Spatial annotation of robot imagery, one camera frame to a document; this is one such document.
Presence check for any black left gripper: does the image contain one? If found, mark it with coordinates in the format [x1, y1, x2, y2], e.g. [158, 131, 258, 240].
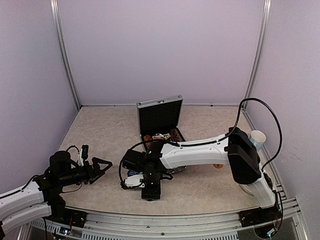
[59, 157, 112, 187]

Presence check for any red playing card deck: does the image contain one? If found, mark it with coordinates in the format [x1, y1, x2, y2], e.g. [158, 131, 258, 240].
[152, 133, 171, 140]

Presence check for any aluminium poker chip case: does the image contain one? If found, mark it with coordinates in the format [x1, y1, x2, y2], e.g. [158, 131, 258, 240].
[136, 94, 188, 173]

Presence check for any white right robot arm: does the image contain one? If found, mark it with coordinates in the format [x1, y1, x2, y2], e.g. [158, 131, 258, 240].
[119, 127, 277, 222]

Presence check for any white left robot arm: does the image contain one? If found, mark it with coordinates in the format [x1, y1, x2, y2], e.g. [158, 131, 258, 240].
[0, 150, 113, 238]

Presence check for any dark red chip row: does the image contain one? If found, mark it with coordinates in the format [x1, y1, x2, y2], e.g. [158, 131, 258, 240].
[170, 128, 184, 142]

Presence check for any orange round button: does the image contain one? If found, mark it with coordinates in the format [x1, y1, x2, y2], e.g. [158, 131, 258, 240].
[213, 164, 224, 169]

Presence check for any light blue mug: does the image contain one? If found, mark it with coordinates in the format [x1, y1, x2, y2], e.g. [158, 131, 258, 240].
[249, 130, 267, 151]

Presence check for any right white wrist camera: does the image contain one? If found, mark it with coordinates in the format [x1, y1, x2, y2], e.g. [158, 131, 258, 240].
[122, 174, 145, 190]

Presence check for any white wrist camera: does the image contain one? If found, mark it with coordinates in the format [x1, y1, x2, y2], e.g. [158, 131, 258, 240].
[78, 144, 89, 167]
[122, 174, 145, 190]

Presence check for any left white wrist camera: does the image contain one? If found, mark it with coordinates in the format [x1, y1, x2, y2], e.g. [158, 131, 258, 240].
[78, 144, 89, 167]

